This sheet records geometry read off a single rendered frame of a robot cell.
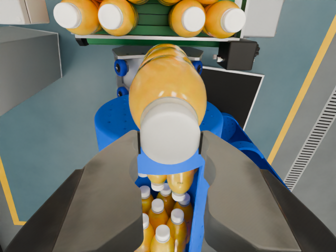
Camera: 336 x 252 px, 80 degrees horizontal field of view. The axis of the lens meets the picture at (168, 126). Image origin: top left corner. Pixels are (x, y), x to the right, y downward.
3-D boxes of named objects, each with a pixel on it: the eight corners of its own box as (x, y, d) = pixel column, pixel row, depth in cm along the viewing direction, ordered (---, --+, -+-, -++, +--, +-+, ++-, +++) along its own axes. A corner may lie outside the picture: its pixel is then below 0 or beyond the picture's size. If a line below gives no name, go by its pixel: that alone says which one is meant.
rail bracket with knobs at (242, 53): (208, 62, 60) (218, 70, 51) (212, 36, 57) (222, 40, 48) (241, 63, 61) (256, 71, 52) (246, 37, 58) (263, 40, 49)
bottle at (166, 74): (197, 72, 31) (236, 132, 15) (161, 99, 33) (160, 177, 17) (170, 32, 29) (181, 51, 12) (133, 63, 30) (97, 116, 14)
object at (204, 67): (161, 203, 217) (161, 215, 203) (189, 60, 147) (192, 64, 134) (208, 206, 223) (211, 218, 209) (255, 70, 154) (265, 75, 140)
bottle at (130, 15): (127, -5, 51) (114, -16, 34) (143, 22, 54) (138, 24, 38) (105, 12, 52) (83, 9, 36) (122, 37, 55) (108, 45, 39)
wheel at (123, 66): (122, 78, 53) (128, 77, 54) (120, 60, 50) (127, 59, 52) (113, 75, 55) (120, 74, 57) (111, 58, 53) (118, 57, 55)
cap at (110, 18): (113, -1, 36) (111, -1, 34) (127, 21, 37) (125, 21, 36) (96, 12, 36) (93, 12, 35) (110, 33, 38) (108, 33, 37)
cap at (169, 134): (206, 127, 15) (211, 141, 13) (164, 154, 16) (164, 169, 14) (175, 86, 13) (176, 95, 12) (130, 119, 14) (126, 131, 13)
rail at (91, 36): (79, 36, 51) (75, 37, 48) (78, 33, 50) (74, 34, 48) (235, 40, 53) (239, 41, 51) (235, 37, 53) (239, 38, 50)
